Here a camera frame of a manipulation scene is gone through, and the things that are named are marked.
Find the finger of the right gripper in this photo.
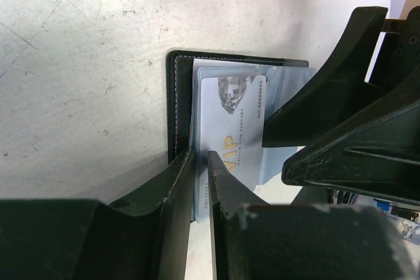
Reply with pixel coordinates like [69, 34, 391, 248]
[282, 99, 419, 206]

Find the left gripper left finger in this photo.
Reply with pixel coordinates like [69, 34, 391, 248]
[1, 150, 194, 279]

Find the white VIP credit card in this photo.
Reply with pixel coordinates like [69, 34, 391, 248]
[199, 74, 266, 190]

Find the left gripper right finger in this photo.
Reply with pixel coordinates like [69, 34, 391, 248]
[207, 151, 413, 279]

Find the black leather card holder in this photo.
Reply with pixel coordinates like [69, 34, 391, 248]
[166, 50, 316, 222]

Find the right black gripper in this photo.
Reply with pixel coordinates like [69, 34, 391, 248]
[262, 7, 419, 148]

